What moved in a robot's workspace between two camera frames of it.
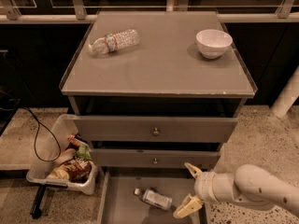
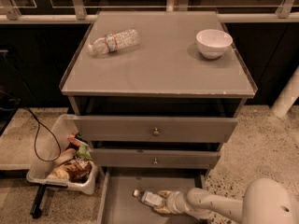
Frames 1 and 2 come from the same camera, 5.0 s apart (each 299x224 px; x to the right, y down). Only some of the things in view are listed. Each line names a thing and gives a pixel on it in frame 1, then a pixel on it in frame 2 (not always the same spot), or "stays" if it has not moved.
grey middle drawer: [111, 158] stays
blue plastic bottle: [154, 198] stays
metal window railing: [82, 4] stays
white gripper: [204, 184] -> [178, 201]
